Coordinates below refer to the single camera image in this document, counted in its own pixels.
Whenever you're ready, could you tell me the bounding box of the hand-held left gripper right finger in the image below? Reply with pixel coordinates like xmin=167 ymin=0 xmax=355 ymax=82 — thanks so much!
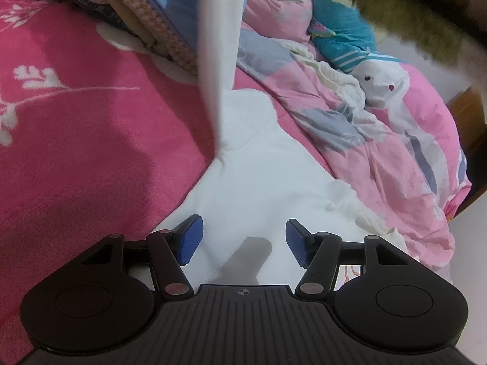
xmin=285 ymin=218 xmax=413 ymax=300

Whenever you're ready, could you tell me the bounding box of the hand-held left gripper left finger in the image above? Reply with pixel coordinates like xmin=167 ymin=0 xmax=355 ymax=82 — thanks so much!
xmin=80 ymin=215 xmax=204 ymax=300

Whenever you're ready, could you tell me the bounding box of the white sweatshirt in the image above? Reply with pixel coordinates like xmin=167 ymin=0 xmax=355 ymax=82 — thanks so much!
xmin=150 ymin=0 xmax=409 ymax=287

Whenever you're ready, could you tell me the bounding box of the pink printed duvet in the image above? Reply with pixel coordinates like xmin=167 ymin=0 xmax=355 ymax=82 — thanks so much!
xmin=224 ymin=0 xmax=472 ymax=270

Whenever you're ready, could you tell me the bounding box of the pink floral bed blanket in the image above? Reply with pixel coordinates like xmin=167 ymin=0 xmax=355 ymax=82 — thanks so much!
xmin=0 ymin=0 xmax=343 ymax=354

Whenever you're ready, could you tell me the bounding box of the cream knitted sweater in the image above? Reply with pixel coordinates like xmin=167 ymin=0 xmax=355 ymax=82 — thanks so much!
xmin=285 ymin=40 xmax=368 ymax=103

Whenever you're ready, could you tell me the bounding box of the houndstooth patterned blanket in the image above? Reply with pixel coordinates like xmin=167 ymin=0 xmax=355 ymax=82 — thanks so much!
xmin=100 ymin=0 xmax=198 ymax=75

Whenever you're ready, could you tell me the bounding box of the teal plush toy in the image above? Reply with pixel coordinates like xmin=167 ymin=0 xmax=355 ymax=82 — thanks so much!
xmin=307 ymin=0 xmax=377 ymax=73

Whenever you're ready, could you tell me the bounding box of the blue folded cloth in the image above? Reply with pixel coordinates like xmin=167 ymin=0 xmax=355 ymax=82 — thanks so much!
xmin=133 ymin=0 xmax=255 ymax=46

